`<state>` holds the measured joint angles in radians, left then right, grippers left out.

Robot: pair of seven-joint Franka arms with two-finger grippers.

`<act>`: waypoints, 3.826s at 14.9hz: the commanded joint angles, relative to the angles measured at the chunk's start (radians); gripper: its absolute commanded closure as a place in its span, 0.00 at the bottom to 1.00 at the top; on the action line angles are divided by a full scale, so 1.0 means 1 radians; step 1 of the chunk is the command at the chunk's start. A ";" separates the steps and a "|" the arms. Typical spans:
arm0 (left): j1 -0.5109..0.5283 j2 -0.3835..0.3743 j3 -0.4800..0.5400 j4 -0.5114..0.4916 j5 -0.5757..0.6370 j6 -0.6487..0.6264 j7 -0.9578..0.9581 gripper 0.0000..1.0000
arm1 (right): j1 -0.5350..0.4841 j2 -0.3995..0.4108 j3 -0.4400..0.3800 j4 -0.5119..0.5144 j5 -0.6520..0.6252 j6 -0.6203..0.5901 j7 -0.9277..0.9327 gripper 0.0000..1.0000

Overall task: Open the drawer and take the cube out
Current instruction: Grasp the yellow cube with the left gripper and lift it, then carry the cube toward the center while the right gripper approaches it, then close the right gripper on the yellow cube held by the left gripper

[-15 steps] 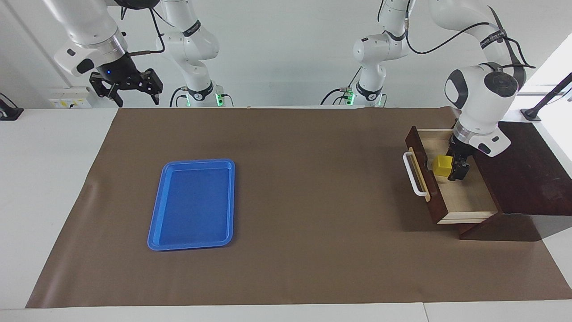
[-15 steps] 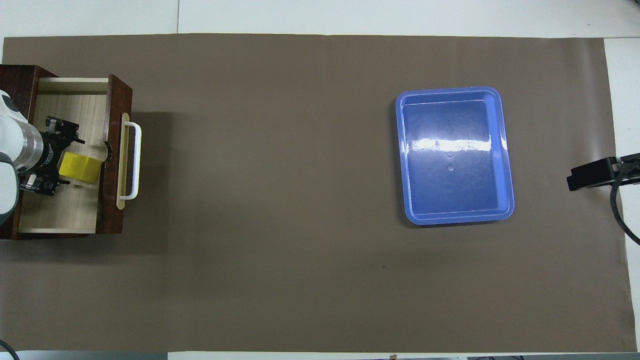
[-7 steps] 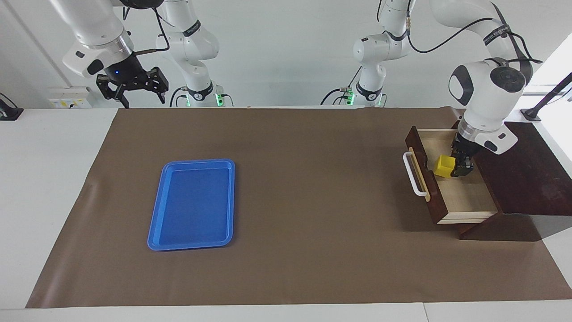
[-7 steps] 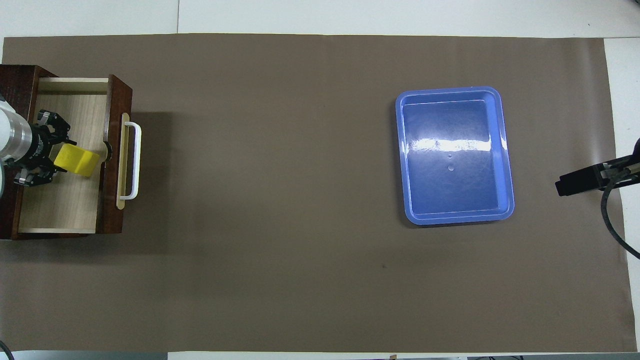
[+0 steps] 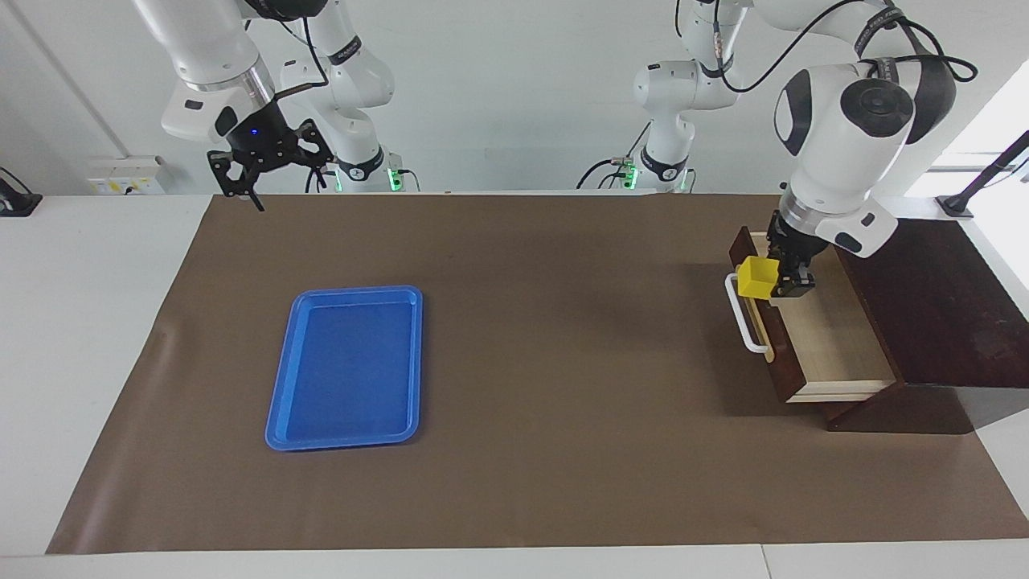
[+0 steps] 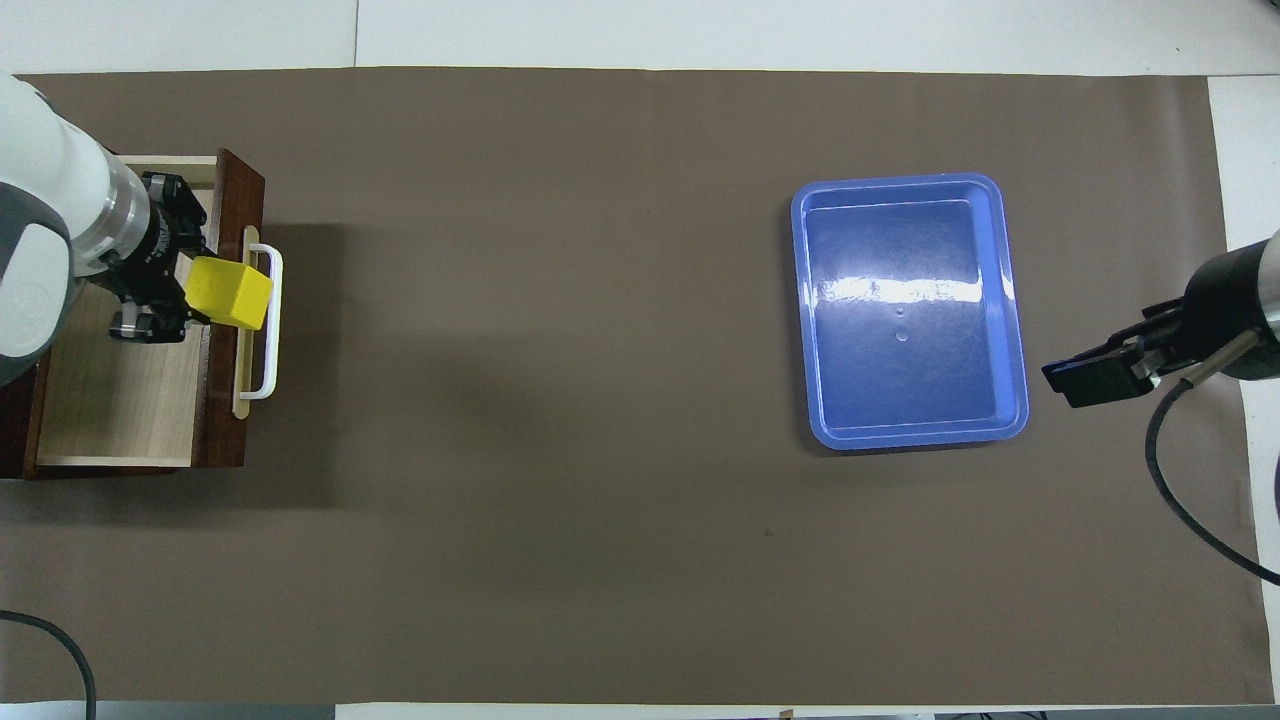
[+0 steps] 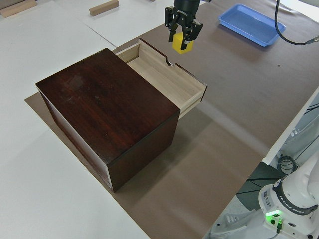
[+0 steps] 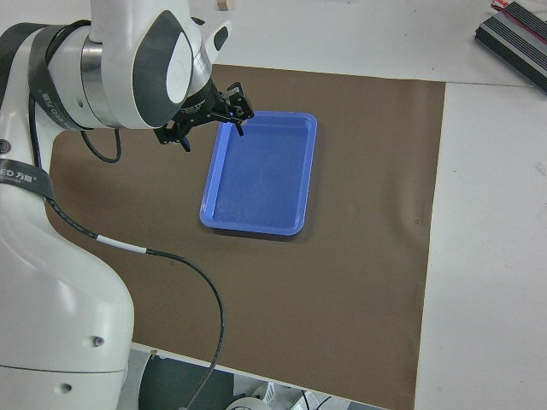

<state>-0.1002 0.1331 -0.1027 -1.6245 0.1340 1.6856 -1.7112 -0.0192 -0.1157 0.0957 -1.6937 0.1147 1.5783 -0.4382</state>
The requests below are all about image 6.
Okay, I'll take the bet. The white drawer handle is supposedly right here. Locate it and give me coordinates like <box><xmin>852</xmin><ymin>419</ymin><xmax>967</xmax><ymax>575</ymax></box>
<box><xmin>247</xmin><ymin>243</ymin><xmax>284</xmax><ymax>401</ymax></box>

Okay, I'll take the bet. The yellow cube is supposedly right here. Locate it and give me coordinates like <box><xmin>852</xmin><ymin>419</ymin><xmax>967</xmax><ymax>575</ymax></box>
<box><xmin>185</xmin><ymin>256</ymin><xmax>274</xmax><ymax>332</ymax></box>

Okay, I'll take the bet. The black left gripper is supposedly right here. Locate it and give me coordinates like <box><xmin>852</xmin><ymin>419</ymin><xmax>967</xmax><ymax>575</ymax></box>
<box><xmin>100</xmin><ymin>172</ymin><xmax>212</xmax><ymax>344</ymax></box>

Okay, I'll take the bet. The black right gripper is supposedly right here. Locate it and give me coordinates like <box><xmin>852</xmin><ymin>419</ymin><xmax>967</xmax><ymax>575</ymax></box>
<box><xmin>1042</xmin><ymin>238</ymin><xmax>1280</xmax><ymax>409</ymax></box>

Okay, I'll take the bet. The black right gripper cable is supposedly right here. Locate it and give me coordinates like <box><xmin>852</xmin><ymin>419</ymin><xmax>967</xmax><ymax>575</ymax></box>
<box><xmin>1145</xmin><ymin>335</ymin><xmax>1280</xmax><ymax>586</ymax></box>

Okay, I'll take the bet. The blue plastic tray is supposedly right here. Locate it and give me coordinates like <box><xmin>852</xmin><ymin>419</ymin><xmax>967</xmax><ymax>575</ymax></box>
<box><xmin>790</xmin><ymin>172</ymin><xmax>1031</xmax><ymax>451</ymax></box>

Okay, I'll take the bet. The dark wooden drawer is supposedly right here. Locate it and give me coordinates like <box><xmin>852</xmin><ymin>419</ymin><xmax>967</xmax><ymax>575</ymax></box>
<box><xmin>22</xmin><ymin>148</ymin><xmax>284</xmax><ymax>481</ymax></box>

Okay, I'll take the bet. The brown table mat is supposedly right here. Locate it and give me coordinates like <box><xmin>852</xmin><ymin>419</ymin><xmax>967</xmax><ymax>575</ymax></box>
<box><xmin>0</xmin><ymin>67</ymin><xmax>1280</xmax><ymax>706</ymax></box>

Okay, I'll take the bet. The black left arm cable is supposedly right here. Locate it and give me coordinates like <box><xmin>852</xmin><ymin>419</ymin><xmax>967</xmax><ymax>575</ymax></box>
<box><xmin>0</xmin><ymin>610</ymin><xmax>98</xmax><ymax>720</ymax></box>

